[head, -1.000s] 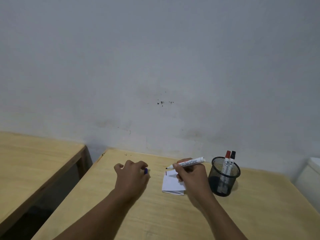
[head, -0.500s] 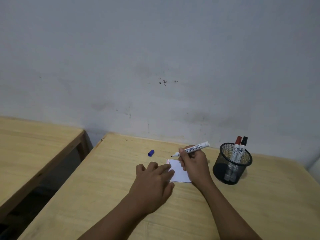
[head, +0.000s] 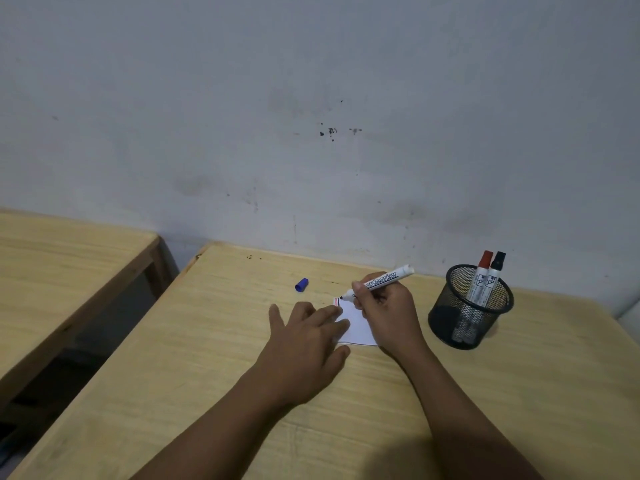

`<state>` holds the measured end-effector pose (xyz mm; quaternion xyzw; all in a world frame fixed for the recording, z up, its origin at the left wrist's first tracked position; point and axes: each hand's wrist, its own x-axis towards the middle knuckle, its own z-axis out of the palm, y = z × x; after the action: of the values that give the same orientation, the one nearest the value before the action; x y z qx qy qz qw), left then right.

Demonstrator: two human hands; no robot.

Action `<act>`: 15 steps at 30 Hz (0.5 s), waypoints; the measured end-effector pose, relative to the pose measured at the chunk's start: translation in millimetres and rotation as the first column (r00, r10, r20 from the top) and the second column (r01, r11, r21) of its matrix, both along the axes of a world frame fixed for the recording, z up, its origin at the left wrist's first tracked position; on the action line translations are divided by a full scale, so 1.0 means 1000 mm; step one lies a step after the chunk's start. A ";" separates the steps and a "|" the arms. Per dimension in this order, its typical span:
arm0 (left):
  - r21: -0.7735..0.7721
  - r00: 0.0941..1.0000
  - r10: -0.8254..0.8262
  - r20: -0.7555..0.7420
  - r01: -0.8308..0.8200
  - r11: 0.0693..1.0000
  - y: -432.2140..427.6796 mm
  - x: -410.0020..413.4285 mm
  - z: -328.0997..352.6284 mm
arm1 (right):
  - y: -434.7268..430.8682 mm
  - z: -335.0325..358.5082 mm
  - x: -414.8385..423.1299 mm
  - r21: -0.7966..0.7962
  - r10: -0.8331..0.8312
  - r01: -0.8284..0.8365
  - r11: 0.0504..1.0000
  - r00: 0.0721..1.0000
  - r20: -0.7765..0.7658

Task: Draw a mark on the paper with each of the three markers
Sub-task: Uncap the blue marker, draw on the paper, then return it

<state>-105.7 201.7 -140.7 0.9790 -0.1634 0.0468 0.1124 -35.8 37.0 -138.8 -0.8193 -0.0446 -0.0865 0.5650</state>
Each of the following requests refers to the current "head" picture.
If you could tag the person's left hand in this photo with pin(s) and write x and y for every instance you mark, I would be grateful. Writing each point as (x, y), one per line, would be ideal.
(300, 359)

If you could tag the person's right hand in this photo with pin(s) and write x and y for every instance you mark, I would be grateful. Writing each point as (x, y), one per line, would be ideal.
(395, 324)

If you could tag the white paper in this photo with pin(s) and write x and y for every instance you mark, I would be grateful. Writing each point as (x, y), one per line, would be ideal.
(357, 332)

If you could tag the blue marker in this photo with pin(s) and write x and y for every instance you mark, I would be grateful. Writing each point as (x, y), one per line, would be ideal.
(395, 274)

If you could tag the blue marker cap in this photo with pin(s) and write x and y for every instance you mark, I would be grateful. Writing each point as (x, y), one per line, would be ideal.
(301, 284)

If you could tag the red marker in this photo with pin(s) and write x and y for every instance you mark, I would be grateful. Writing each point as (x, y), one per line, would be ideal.
(485, 259)

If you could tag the black marker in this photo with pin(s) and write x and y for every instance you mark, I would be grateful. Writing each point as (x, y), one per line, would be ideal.
(498, 260)

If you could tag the person's right forearm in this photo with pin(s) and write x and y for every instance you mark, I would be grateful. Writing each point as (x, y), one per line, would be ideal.
(465, 429)

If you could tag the person's left forearm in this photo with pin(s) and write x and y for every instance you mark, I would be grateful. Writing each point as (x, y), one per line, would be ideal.
(220, 439)

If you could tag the black mesh pen holder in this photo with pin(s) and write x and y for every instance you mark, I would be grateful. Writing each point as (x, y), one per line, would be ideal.
(445, 324)

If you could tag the white cabinet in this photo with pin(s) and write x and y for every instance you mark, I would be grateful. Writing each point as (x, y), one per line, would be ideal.
(631, 324)

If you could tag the wooden side table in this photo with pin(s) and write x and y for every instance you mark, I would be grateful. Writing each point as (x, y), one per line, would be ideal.
(60, 279)

